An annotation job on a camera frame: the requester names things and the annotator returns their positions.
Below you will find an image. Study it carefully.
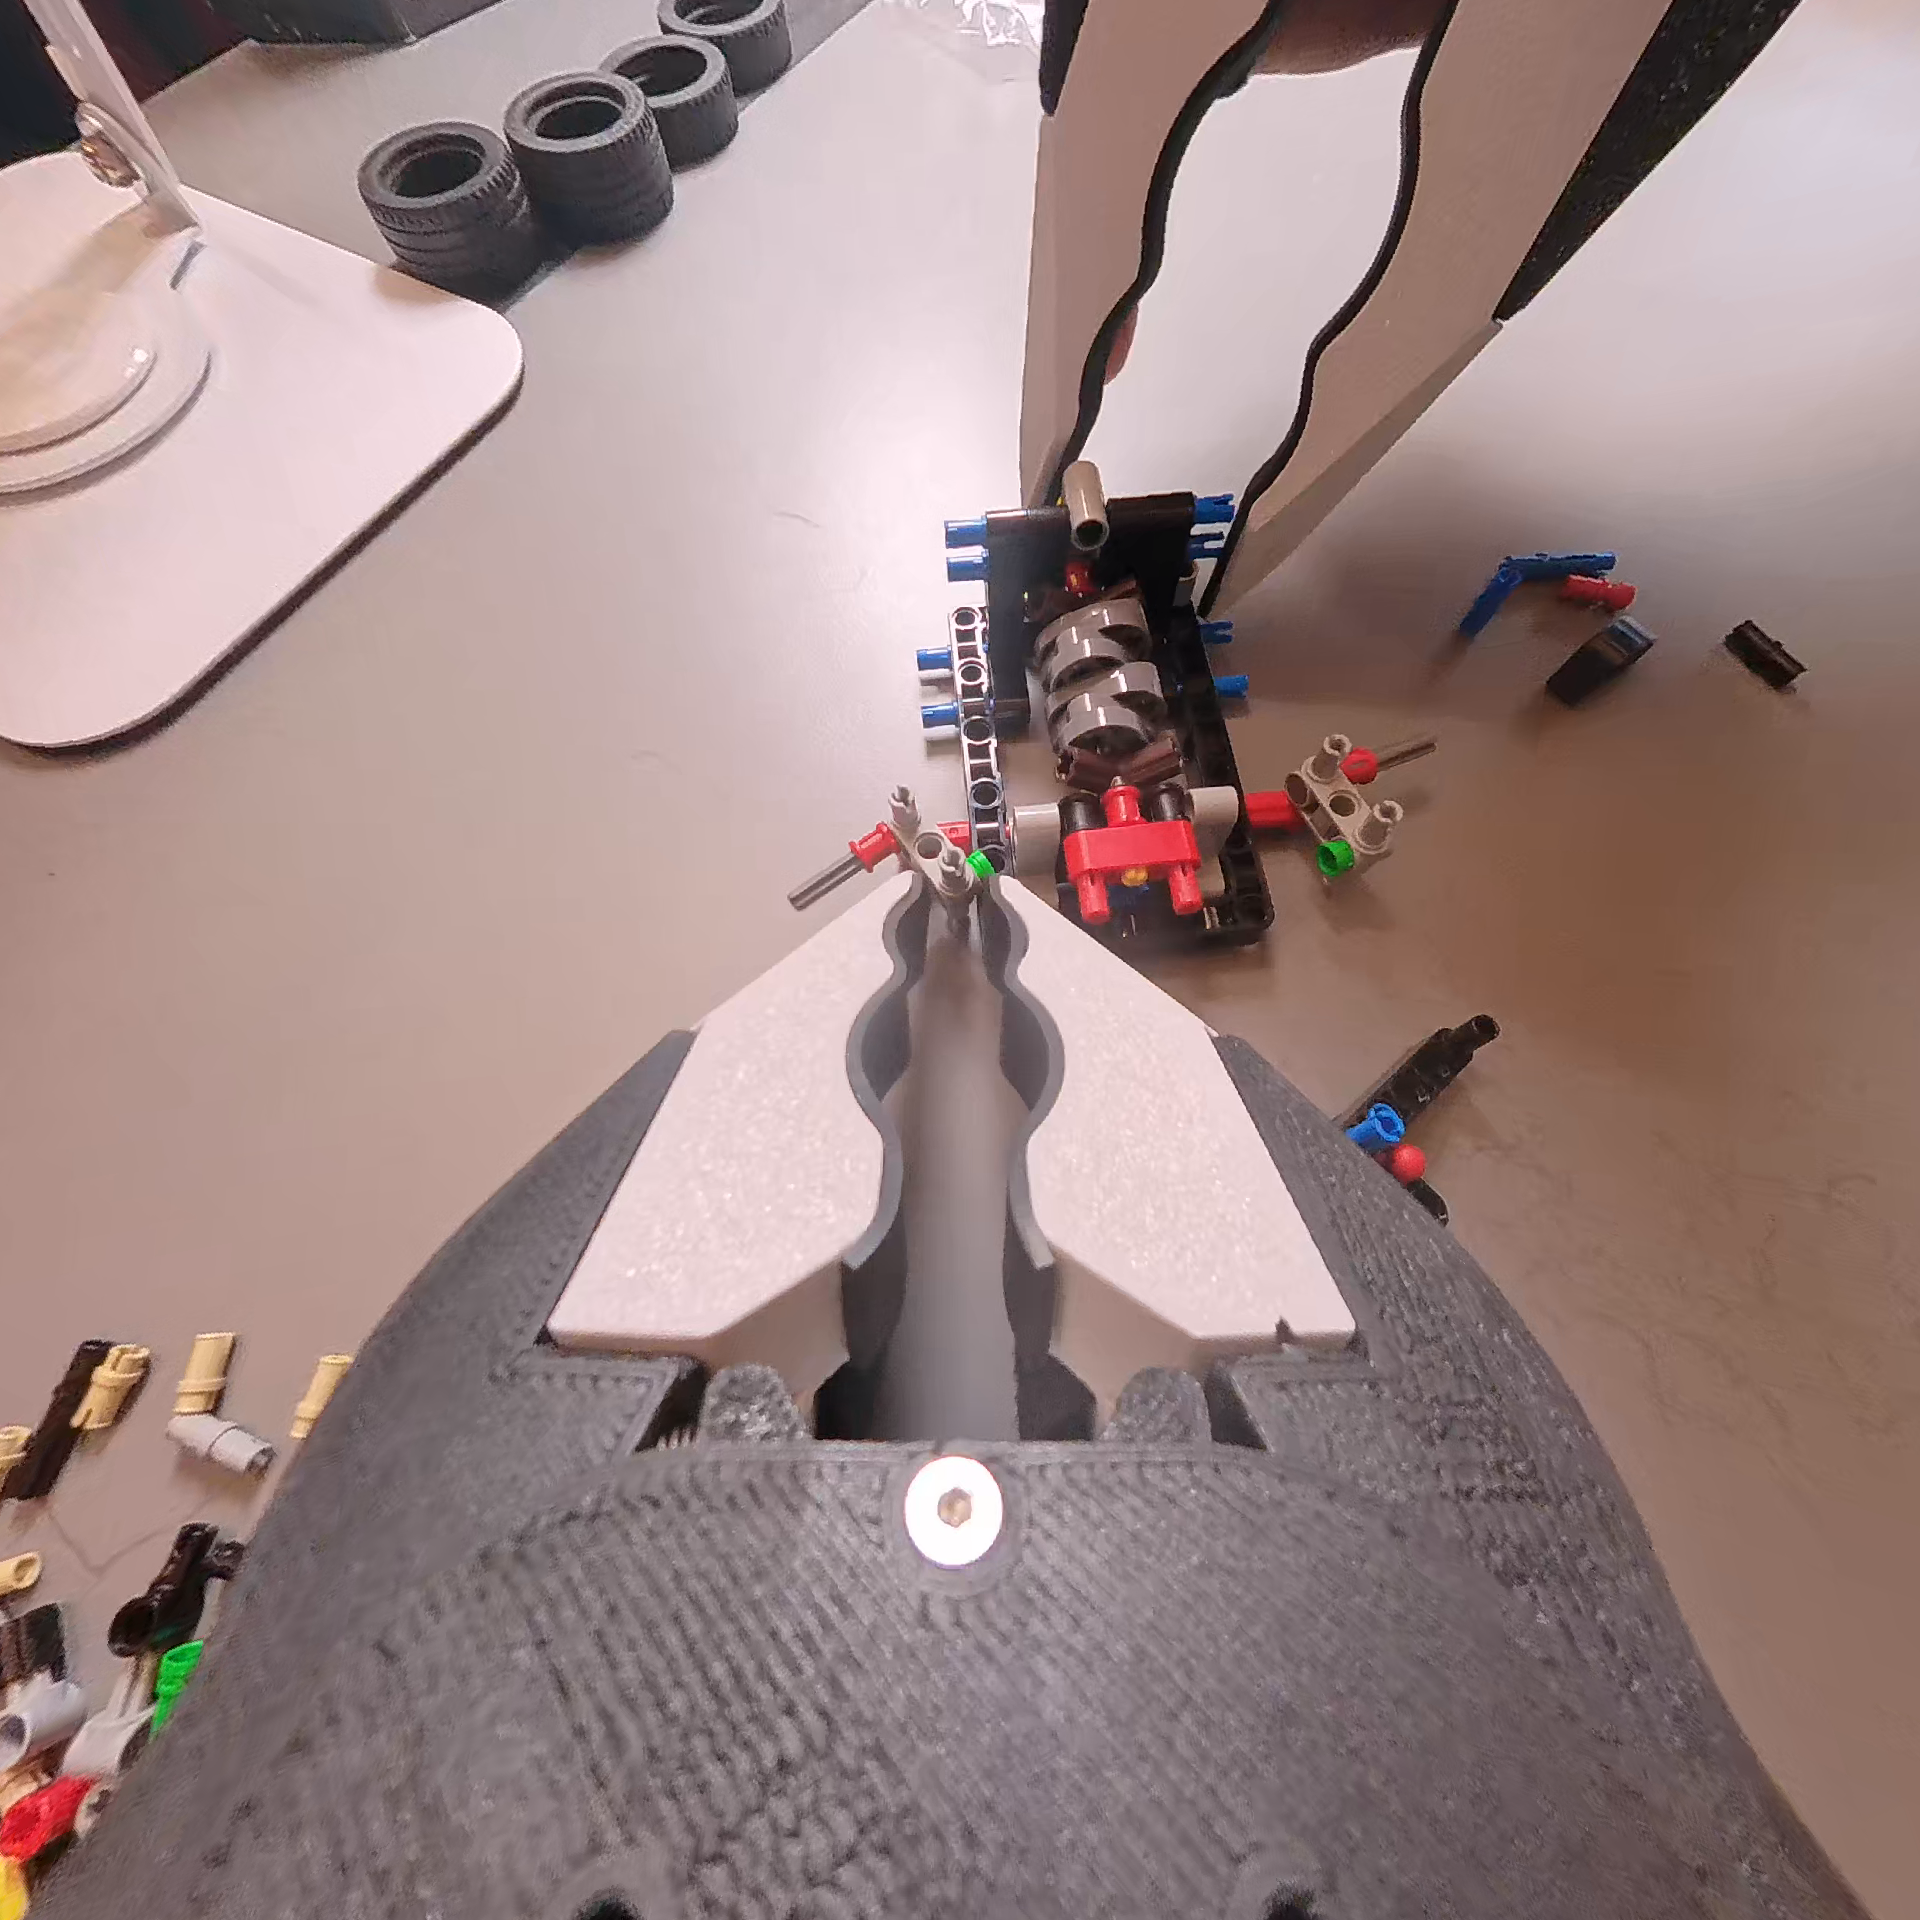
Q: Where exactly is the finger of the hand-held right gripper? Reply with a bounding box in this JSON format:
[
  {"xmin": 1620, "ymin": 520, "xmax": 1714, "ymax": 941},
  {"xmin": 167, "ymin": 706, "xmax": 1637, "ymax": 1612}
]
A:
[
  {"xmin": 1019, "ymin": 0, "xmax": 1276, "ymax": 520},
  {"xmin": 1214, "ymin": 0, "xmax": 1674, "ymax": 618}
]

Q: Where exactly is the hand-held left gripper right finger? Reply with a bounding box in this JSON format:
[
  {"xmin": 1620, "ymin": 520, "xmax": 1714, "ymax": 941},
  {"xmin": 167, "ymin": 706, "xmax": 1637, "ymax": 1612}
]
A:
[{"xmin": 975, "ymin": 878, "xmax": 1362, "ymax": 1424}]

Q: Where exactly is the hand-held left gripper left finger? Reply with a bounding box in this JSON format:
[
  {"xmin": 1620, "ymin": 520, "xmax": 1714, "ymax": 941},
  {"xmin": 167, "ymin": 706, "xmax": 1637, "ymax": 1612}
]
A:
[{"xmin": 550, "ymin": 878, "xmax": 944, "ymax": 1427}]

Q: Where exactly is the black double lego beam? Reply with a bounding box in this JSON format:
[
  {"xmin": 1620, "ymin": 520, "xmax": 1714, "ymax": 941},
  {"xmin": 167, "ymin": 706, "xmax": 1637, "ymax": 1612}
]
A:
[{"xmin": 1335, "ymin": 1015, "xmax": 1503, "ymax": 1147}]

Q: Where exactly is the lego car chassis assembly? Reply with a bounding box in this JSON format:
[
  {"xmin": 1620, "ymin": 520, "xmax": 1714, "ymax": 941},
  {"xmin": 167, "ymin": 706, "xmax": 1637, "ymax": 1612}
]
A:
[{"xmin": 786, "ymin": 459, "xmax": 1439, "ymax": 950}]

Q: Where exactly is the black curved lego piece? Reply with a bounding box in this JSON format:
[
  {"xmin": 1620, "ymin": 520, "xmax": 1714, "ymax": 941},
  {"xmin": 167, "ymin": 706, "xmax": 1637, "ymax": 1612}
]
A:
[{"xmin": 1546, "ymin": 618, "xmax": 1658, "ymax": 709}]

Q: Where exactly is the pile of small lego pieces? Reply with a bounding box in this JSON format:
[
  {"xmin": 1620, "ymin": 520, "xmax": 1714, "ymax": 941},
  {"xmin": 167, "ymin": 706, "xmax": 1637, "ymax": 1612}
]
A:
[{"xmin": 0, "ymin": 1326, "xmax": 363, "ymax": 1907}]

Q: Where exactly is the white monitor stand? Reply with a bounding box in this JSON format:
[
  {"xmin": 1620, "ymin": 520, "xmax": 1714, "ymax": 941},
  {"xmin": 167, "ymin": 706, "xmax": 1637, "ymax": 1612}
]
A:
[{"xmin": 0, "ymin": 0, "xmax": 525, "ymax": 751}]

